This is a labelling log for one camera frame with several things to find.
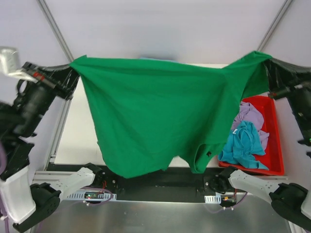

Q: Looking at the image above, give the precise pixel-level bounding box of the green t-shirt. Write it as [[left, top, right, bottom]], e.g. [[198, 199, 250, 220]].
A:
[[70, 51, 271, 178]]

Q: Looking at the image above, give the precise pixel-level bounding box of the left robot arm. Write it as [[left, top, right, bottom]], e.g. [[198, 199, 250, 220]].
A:
[[0, 62, 104, 233]]

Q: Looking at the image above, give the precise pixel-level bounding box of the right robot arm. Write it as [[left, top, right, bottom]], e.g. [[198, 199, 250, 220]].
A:
[[216, 58, 311, 232]]

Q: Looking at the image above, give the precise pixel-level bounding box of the lavender crumpled t-shirt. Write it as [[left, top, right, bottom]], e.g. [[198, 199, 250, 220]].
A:
[[231, 101, 269, 150]]

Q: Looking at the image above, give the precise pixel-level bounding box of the teal crumpled t-shirt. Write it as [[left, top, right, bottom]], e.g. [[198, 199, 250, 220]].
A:
[[218, 121, 269, 170]]

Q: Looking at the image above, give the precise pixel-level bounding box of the red plastic bin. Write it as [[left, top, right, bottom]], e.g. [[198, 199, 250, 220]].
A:
[[218, 96, 285, 176]]

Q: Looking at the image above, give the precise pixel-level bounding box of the light blue folded t-shirt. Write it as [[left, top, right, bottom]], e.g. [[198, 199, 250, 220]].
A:
[[140, 55, 176, 62]]

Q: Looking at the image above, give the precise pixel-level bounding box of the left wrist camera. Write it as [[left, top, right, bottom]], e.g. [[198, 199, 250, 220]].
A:
[[0, 46, 35, 82]]

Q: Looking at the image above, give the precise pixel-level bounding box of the right aluminium frame post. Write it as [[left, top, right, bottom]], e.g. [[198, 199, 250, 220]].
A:
[[257, 0, 294, 52]]

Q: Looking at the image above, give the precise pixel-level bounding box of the aluminium frame post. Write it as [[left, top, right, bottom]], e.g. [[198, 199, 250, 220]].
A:
[[36, 0, 74, 62], [257, 0, 294, 52]]

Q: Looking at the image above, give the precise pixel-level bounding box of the left aluminium frame post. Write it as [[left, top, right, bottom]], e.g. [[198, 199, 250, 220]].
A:
[[36, 0, 74, 62]]

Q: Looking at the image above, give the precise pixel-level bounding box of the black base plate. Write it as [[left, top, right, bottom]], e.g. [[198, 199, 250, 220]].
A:
[[85, 163, 223, 203]]

